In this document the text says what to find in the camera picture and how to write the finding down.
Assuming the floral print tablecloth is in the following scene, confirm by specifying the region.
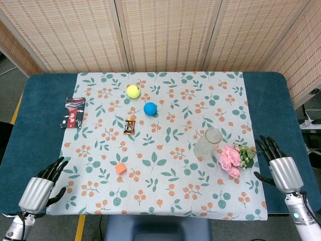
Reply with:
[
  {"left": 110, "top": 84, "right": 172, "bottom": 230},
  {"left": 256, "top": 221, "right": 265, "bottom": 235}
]
[{"left": 46, "top": 71, "right": 269, "bottom": 221}]

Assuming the white power strip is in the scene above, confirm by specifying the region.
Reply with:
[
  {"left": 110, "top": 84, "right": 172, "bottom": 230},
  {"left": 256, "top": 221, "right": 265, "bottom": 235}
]
[{"left": 299, "top": 119, "right": 321, "bottom": 129}]

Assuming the white cable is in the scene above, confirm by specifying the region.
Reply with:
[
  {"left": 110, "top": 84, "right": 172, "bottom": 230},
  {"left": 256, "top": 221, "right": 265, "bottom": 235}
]
[{"left": 0, "top": 65, "right": 20, "bottom": 76}]

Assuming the brown candy wrapper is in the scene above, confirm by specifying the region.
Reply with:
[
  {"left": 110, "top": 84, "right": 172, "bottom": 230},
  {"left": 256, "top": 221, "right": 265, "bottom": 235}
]
[{"left": 123, "top": 118, "right": 136, "bottom": 136}]

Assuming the woven folding screen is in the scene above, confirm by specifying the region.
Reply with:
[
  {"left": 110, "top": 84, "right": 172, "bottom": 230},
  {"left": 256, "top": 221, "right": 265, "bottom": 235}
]
[{"left": 0, "top": 0, "right": 321, "bottom": 110}]

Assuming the pink flower bouquet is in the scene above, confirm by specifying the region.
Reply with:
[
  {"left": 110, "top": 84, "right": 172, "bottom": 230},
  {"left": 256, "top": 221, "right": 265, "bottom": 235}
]
[{"left": 218, "top": 143, "right": 257, "bottom": 179}]

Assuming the blue ball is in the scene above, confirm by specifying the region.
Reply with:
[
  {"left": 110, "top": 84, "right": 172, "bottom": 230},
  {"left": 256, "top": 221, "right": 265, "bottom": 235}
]
[{"left": 143, "top": 102, "right": 158, "bottom": 116}]

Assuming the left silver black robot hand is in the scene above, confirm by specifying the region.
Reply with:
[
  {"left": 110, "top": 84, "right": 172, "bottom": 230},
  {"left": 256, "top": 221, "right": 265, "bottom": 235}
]
[{"left": 18, "top": 157, "right": 69, "bottom": 215}]

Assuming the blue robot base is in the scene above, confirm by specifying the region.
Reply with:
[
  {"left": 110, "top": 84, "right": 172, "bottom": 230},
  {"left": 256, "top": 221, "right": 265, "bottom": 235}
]
[{"left": 104, "top": 214, "right": 212, "bottom": 241}]

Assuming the yellow tennis ball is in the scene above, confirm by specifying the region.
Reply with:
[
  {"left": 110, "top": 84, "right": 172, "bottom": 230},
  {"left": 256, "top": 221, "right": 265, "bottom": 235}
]
[{"left": 126, "top": 84, "right": 141, "bottom": 99}]

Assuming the blue table mat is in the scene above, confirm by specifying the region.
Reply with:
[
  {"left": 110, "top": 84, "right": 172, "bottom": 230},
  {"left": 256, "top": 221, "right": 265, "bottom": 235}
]
[{"left": 0, "top": 71, "right": 314, "bottom": 218}]

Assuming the dark red printed packet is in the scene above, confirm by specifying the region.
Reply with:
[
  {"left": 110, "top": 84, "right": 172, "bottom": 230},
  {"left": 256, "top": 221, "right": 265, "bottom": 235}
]
[{"left": 60, "top": 97, "right": 86, "bottom": 129}]

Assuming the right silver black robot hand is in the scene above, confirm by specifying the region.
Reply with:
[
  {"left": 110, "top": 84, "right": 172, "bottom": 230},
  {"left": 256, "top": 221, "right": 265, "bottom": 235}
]
[{"left": 253, "top": 135, "right": 304, "bottom": 194}]

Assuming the clear glass vase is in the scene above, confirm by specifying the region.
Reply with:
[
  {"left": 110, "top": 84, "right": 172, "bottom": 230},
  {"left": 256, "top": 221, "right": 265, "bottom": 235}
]
[{"left": 193, "top": 127, "right": 223, "bottom": 160}]

